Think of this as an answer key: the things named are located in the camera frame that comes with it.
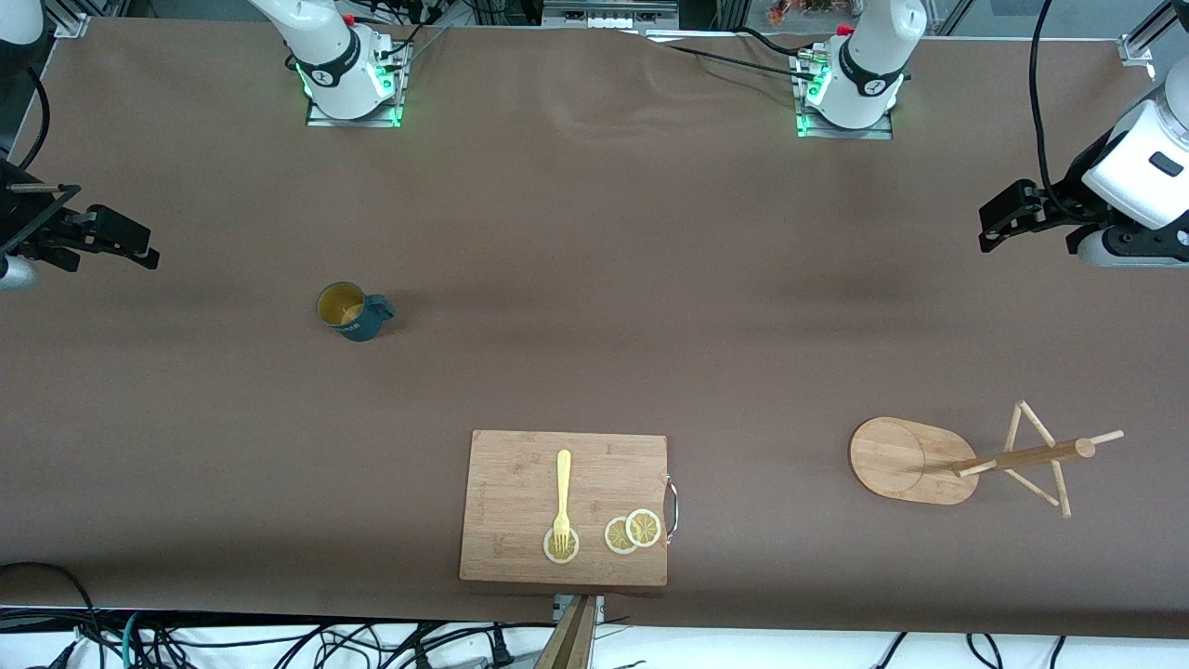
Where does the teal mug with yellow inside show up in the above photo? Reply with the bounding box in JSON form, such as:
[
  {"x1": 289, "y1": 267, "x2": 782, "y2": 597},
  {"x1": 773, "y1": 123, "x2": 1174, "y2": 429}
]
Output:
[{"x1": 316, "y1": 282, "x2": 396, "y2": 342}]

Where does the wooden mug rack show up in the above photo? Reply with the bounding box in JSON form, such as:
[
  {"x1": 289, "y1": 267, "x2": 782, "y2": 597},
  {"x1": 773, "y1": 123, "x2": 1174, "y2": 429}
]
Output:
[{"x1": 849, "y1": 400, "x2": 1125, "y2": 518}]

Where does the bamboo cutting board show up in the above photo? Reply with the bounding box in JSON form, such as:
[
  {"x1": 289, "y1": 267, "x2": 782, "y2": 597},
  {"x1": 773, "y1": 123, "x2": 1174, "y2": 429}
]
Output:
[{"x1": 459, "y1": 429, "x2": 670, "y2": 587}]

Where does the grey power strip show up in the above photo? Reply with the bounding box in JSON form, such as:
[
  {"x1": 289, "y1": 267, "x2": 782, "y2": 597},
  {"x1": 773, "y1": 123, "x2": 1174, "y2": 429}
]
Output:
[{"x1": 542, "y1": 0, "x2": 681, "y2": 31}]

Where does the yellow plastic fork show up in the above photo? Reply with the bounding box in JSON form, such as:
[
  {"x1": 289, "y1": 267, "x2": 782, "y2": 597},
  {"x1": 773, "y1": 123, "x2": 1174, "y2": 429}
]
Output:
[{"x1": 553, "y1": 450, "x2": 573, "y2": 555}]

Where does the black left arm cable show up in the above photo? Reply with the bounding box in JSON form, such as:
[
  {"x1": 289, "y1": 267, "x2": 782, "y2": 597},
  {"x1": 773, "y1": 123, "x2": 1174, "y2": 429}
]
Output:
[{"x1": 1027, "y1": 0, "x2": 1086, "y2": 224}]

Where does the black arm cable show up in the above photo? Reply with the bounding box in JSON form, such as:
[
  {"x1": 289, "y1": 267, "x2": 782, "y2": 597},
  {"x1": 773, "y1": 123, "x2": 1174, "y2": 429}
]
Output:
[
  {"x1": 17, "y1": 67, "x2": 52, "y2": 173},
  {"x1": 1027, "y1": 0, "x2": 1086, "y2": 224}
]

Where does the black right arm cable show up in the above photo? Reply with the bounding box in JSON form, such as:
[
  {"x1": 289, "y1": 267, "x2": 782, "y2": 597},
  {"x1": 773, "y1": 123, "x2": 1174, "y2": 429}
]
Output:
[{"x1": 17, "y1": 67, "x2": 52, "y2": 173}]

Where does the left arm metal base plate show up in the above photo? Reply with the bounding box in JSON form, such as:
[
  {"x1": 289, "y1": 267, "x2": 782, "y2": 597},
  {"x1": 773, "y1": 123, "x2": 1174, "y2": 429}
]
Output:
[{"x1": 796, "y1": 51, "x2": 895, "y2": 140}]

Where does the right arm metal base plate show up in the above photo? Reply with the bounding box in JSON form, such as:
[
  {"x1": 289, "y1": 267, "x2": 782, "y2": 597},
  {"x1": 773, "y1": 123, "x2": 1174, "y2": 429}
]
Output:
[{"x1": 307, "y1": 42, "x2": 407, "y2": 128}]

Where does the black table cable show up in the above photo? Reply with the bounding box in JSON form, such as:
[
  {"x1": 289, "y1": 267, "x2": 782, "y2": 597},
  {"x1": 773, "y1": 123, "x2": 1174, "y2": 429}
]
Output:
[{"x1": 641, "y1": 26, "x2": 837, "y2": 80}]

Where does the black looping floor cable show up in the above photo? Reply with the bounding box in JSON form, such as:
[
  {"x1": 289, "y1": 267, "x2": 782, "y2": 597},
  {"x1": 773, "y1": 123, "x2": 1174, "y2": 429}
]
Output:
[{"x1": 0, "y1": 562, "x2": 105, "y2": 669}]

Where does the wooden camera stand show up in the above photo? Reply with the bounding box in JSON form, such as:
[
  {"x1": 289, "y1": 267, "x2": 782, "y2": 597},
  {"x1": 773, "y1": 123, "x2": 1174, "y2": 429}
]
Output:
[{"x1": 534, "y1": 595, "x2": 605, "y2": 669}]

